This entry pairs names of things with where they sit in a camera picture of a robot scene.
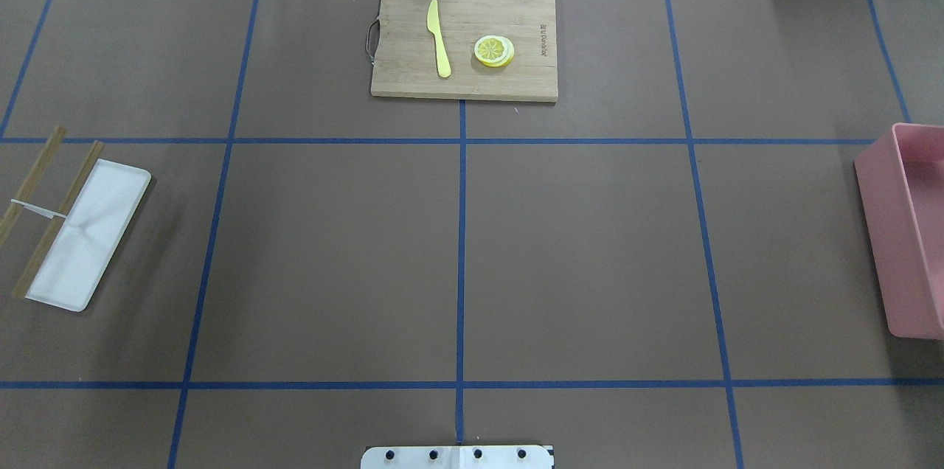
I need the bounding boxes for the yellow plastic knife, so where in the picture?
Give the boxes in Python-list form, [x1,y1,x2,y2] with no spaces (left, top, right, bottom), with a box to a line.
[426,0,452,79]

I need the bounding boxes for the left wooden chopstick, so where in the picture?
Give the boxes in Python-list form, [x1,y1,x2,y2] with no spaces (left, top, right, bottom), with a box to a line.
[13,141,105,299]

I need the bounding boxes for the pink plastic bin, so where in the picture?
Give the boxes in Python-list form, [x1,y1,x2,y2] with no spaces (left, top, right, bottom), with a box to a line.
[854,122,943,339]

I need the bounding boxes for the white rectangular tray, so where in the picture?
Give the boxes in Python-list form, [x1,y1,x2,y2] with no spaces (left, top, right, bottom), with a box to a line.
[26,159,151,312]

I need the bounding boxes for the yellow lemon slices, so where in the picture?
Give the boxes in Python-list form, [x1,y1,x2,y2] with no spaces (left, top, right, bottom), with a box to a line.
[473,35,516,68]

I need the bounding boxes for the bamboo cutting board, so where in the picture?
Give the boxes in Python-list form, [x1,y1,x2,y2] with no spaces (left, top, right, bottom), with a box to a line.
[370,0,559,103]

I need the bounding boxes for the white camera stand base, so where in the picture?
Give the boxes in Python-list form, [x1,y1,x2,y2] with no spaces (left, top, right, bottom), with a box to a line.
[360,445,555,468]

